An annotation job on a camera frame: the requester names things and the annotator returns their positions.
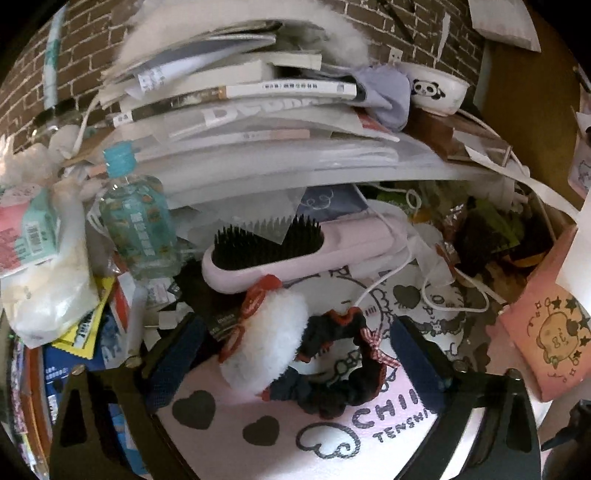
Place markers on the white paper strip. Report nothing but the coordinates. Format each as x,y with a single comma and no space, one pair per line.
443,34

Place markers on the blue capped water bottle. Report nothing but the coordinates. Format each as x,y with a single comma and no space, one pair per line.
134,217

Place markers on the purple cloth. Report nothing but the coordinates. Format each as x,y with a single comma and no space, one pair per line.
383,97

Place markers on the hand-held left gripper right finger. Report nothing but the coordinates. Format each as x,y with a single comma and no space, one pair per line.
418,364

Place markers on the wall socket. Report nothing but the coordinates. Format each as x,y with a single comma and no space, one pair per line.
395,55

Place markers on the black tape strips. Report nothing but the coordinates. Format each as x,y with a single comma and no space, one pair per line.
397,21

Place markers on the orange folder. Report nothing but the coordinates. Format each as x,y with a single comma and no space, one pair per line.
34,406

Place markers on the curled white card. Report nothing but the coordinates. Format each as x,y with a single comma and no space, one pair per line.
575,240

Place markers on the white fluffy pom-pom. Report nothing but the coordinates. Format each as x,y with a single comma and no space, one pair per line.
268,341

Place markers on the crumpled white tissue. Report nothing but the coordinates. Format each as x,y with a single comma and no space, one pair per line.
27,161

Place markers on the glass jar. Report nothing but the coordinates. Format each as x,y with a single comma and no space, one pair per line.
55,117

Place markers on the white paper bag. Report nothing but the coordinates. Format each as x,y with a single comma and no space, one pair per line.
508,23

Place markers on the pink printed hanging organiser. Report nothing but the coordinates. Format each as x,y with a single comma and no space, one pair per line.
581,161

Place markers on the blue booklet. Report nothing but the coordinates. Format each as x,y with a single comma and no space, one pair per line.
57,374

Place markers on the pink printed bag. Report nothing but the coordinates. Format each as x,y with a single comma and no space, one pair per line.
549,332

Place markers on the pink hairbrush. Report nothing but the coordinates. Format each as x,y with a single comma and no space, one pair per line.
258,277

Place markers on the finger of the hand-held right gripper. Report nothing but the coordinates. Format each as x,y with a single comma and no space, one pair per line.
575,434

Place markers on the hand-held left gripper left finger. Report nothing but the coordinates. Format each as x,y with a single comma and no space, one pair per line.
178,364

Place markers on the plastic bag of tissues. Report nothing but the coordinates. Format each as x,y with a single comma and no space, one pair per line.
51,295

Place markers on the rolled paper tube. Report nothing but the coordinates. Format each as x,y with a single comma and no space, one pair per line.
54,55

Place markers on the dark blue scrunchie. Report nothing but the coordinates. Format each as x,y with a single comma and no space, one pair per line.
323,397

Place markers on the pile of crumpled wrappers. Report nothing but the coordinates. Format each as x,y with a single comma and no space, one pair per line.
485,230

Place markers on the pink and teal tissue pack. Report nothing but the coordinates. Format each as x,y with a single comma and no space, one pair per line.
27,226

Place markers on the yellow packet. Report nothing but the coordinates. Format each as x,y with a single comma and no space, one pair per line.
85,327

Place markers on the pink printed desk mat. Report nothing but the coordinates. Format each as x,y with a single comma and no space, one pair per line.
286,443

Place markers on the panda print bowl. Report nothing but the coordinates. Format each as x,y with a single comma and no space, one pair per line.
436,90

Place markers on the dark blue printed card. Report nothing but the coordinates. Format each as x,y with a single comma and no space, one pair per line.
332,203

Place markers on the white shelf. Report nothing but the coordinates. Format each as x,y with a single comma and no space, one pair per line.
415,173

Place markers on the stack of books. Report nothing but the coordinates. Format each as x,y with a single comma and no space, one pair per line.
249,97

